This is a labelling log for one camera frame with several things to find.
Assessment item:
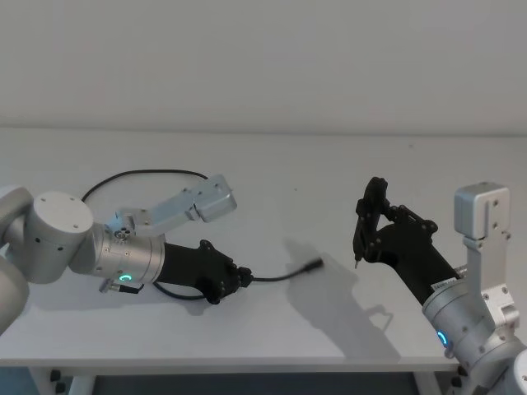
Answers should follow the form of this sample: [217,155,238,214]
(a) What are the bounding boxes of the black cable with plug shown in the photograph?
[81,169,325,301]

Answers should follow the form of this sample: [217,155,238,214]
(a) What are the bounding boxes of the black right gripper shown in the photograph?
[353,198,459,306]

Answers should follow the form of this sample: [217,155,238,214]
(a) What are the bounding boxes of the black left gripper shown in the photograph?
[157,239,254,306]

